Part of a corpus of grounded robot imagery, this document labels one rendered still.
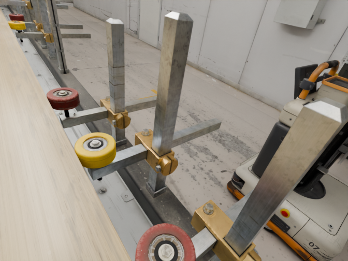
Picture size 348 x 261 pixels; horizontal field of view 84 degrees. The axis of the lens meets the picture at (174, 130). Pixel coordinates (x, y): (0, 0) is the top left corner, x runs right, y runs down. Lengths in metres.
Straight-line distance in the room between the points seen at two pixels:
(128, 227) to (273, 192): 0.45
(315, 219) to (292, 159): 1.16
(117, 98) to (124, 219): 0.37
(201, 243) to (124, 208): 0.32
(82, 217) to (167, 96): 0.24
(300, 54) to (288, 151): 2.83
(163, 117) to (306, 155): 0.26
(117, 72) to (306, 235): 1.25
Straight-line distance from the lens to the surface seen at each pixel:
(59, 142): 0.46
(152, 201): 0.58
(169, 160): 0.47
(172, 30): 0.35
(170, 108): 0.40
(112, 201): 0.68
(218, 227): 0.43
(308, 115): 0.24
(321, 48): 2.99
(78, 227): 0.33
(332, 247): 1.39
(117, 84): 0.62
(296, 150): 0.25
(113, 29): 0.57
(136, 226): 0.64
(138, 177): 0.63
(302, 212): 1.40
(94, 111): 0.69
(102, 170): 0.47
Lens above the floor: 1.18
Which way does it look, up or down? 35 degrees down
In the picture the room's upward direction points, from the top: 10 degrees clockwise
